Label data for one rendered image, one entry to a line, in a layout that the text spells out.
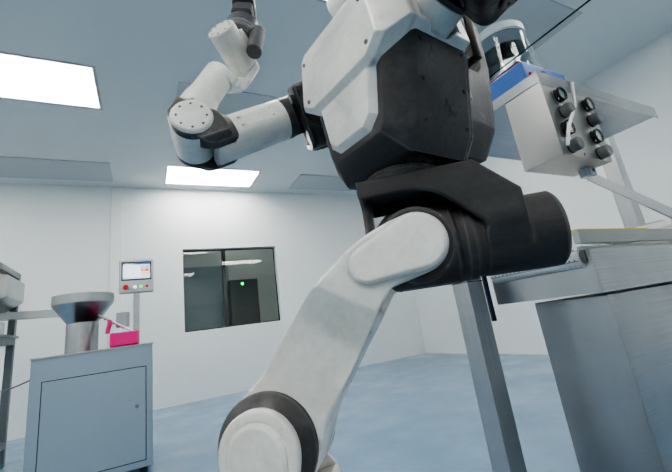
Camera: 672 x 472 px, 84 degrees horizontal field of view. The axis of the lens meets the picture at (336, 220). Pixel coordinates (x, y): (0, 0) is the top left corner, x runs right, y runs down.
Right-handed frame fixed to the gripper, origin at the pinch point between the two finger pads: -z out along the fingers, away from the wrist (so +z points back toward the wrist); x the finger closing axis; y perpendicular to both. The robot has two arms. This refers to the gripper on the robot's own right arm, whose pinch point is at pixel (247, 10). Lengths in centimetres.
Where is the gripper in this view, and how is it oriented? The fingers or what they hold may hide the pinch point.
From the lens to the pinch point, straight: 118.9
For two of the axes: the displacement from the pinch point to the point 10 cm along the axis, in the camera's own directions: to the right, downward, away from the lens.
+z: 0.3, 7.8, -6.2
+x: 0.4, -6.2, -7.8
